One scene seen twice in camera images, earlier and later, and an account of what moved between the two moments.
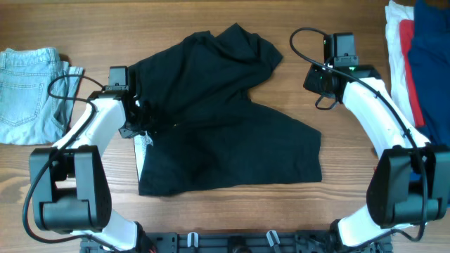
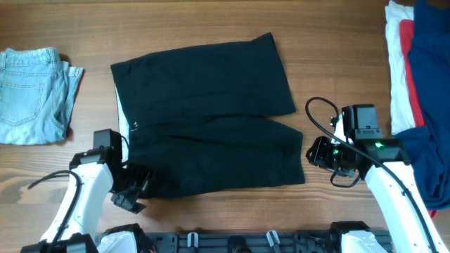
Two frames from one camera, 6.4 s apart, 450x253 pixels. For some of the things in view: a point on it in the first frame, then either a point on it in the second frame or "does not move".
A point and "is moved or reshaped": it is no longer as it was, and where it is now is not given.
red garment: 407,33 does not move
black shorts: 193,96 is moved or reshaped
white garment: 396,11 does not move
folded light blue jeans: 37,95 does not move
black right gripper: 314,80 -> 317,154
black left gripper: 130,124 -> 130,196
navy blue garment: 429,53 does not move
